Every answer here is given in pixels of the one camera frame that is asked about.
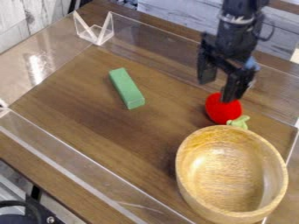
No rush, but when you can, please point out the black cable and mount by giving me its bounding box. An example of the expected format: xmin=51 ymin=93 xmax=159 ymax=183
xmin=0 ymin=197 xmax=67 ymax=224

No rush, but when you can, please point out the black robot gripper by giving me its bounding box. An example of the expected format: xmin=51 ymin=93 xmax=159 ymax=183
xmin=198 ymin=11 xmax=266 ymax=103

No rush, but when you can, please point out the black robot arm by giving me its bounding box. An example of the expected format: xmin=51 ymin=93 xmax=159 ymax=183
xmin=198 ymin=0 xmax=275 ymax=103

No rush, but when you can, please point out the green rectangular block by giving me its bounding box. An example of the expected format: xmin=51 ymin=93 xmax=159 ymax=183
xmin=108 ymin=67 xmax=146 ymax=109

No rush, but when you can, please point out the clear acrylic corner bracket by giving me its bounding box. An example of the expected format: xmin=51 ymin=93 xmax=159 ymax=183
xmin=72 ymin=11 xmax=115 ymax=46

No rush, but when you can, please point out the red plush strawberry toy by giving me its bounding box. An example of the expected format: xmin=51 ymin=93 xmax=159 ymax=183
xmin=204 ymin=93 xmax=250 ymax=130

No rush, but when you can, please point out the wooden bowl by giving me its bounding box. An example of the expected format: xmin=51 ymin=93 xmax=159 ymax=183
xmin=175 ymin=125 xmax=288 ymax=224

